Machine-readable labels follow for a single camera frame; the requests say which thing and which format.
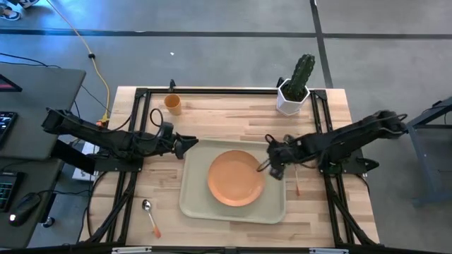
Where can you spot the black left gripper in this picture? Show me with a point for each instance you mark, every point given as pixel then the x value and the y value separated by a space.
pixel 167 145

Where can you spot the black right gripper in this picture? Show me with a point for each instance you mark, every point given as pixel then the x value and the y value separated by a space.
pixel 280 151

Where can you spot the orange round plate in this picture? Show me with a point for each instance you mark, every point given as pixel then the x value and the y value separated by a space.
pixel 233 180

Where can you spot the orange plastic cup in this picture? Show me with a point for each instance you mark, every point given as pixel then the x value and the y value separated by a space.
pixel 173 105

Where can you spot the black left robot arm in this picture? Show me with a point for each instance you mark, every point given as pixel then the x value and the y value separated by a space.
pixel 106 137

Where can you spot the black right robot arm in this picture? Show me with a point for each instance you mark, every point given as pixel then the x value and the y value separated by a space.
pixel 346 135

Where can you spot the beige plastic tray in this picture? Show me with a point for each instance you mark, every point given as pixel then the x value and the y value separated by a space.
pixel 197 197

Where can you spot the black table clamp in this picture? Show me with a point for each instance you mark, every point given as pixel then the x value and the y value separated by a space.
pixel 172 84
pixel 280 82

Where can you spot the white hexagonal plant pot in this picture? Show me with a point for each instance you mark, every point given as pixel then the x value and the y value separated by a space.
pixel 287 106

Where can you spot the green cactus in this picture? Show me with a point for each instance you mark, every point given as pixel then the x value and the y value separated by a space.
pixel 300 75

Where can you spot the white power strip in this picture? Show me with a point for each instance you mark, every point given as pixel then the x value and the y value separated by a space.
pixel 83 174

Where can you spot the dark grey desk top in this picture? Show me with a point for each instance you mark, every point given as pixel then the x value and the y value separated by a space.
pixel 42 106
pixel 31 176

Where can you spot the blue-grey metal cart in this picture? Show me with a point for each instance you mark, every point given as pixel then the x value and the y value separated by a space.
pixel 423 148

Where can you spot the black round desk foot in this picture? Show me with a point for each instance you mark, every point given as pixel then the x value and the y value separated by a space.
pixel 48 222

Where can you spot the black computer mouse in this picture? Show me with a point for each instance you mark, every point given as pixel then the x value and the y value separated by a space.
pixel 24 210

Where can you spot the black device coloured screen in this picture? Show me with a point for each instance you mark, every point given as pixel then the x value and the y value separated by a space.
pixel 6 125

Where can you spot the backlit black keyboard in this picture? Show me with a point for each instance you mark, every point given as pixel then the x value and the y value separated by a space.
pixel 7 192

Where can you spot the dark tablet red screen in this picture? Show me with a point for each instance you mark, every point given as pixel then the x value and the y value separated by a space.
pixel 7 84

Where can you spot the person's shoe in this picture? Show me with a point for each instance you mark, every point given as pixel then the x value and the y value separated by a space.
pixel 8 14
pixel 28 3

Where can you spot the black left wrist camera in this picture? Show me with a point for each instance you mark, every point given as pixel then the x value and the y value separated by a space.
pixel 166 128

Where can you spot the black aluminium table frame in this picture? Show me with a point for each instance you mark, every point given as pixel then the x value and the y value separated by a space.
pixel 226 91

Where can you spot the black horizontal frame beam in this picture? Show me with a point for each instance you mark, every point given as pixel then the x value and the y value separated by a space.
pixel 226 251

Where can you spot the silver metal bracket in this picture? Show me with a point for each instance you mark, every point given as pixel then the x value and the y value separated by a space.
pixel 328 251
pixel 131 250

